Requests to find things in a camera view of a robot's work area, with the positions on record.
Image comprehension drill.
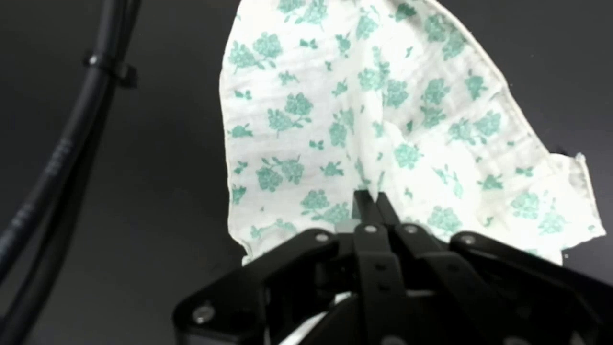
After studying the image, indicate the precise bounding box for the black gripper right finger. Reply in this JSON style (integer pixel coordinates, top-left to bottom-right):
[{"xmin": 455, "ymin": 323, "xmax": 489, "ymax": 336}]
[{"xmin": 372, "ymin": 191, "xmax": 613, "ymax": 345}]

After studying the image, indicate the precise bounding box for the white cloth with green flowers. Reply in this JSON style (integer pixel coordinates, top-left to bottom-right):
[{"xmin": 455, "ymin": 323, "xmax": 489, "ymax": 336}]
[{"xmin": 219, "ymin": 0, "xmax": 608, "ymax": 267}]

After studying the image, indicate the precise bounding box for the thick black cable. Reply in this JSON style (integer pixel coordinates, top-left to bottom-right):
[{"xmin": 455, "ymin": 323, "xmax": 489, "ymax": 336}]
[
  {"xmin": 0, "ymin": 0, "xmax": 131, "ymax": 284},
  {"xmin": 0, "ymin": 0, "xmax": 146, "ymax": 345}
]

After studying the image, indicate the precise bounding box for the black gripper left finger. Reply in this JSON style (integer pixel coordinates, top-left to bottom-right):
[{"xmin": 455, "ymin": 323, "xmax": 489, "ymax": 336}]
[{"xmin": 173, "ymin": 189, "xmax": 411, "ymax": 345}]

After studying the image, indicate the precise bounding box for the black cable tie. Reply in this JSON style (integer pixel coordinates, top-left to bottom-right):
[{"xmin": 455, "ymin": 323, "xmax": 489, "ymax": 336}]
[{"xmin": 87, "ymin": 54, "xmax": 140, "ymax": 91}]

